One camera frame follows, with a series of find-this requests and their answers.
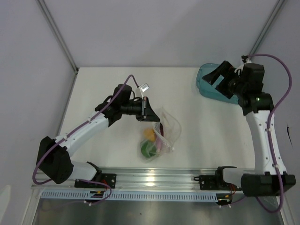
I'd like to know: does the purple toy eggplant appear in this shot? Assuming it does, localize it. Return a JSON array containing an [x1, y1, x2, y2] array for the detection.
[[156, 123, 164, 154]]

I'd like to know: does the white slotted cable duct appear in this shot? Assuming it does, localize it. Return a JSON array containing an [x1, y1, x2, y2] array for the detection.
[[41, 190, 218, 203]]

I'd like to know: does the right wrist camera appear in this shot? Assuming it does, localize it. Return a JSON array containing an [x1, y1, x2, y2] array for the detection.
[[234, 55, 252, 74]]

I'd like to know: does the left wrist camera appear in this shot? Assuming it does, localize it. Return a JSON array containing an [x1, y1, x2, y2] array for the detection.
[[137, 83, 150, 98]]

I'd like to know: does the yellow toy pepper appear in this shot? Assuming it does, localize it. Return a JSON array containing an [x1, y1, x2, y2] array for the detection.
[[143, 127, 157, 142]]

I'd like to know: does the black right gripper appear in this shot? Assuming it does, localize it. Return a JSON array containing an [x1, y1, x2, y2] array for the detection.
[[202, 61, 247, 99]]

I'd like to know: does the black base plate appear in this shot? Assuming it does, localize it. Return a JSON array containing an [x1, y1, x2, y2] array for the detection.
[[193, 175, 232, 191], [75, 173, 117, 189]]

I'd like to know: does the green toy pepper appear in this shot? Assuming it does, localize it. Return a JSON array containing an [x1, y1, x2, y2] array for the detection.
[[140, 140, 157, 158]]

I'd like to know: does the clear zip top bag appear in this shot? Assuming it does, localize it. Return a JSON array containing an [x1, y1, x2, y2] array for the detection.
[[137, 107, 182, 163]]

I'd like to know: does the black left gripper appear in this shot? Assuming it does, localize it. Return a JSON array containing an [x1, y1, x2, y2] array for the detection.
[[121, 97, 160, 122]]

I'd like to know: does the left aluminium frame post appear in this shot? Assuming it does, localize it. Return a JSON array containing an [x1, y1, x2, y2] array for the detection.
[[36, 0, 79, 74]]

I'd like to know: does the aluminium mounting rail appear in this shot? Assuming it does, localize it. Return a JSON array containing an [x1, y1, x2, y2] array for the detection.
[[31, 166, 247, 194]]

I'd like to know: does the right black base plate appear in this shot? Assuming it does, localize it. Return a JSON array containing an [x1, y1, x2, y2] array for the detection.
[[193, 175, 232, 191]]

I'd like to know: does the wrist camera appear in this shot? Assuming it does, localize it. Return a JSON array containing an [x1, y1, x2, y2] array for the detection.
[[137, 83, 150, 98], [234, 55, 252, 74]]

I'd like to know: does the aluminium frame post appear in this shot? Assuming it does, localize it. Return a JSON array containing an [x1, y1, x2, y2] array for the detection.
[[248, 0, 289, 55], [36, 0, 79, 74]]

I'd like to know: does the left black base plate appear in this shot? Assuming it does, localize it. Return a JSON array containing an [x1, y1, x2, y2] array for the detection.
[[75, 173, 117, 189]]

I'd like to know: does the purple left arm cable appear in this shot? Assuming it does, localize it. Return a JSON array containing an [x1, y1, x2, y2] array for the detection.
[[32, 74, 141, 207]]

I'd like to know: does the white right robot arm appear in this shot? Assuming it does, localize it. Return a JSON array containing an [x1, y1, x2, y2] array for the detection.
[[214, 61, 296, 197]]

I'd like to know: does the right aluminium frame post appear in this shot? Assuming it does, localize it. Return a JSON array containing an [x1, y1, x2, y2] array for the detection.
[[248, 0, 289, 55]]

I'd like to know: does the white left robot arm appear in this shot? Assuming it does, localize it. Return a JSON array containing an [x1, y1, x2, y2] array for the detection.
[[57, 67, 249, 188]]

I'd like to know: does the teal plastic bin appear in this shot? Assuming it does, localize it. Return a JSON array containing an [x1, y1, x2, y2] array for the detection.
[[196, 63, 238, 105]]

